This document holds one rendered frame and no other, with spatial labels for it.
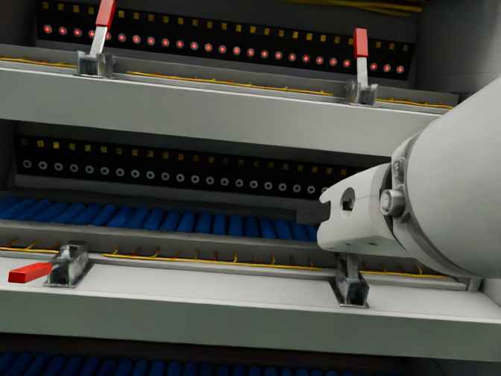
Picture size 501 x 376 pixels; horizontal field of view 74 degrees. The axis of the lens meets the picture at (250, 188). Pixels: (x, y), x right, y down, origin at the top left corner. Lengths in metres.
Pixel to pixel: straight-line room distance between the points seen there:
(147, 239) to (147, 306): 0.08
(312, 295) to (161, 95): 0.24
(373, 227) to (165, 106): 0.22
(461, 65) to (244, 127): 0.32
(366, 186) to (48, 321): 0.29
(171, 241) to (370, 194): 0.23
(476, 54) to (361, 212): 0.34
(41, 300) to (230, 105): 0.24
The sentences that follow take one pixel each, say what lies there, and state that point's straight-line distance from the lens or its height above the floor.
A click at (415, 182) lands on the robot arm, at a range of 0.17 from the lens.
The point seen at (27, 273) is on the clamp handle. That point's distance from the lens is 0.29.
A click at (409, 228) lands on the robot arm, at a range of 0.18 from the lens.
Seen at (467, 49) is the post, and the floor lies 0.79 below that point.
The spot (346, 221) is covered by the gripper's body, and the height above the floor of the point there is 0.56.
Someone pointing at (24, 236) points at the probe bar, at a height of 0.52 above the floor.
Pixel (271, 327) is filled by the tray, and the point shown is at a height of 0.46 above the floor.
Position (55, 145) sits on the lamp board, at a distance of 0.51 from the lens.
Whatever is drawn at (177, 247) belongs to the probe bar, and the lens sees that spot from 0.37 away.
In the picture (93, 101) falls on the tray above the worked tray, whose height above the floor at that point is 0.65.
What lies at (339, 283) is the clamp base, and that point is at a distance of 0.35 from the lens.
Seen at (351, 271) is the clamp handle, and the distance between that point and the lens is 0.34.
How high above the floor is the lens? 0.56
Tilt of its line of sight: 6 degrees up
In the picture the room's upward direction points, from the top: 5 degrees clockwise
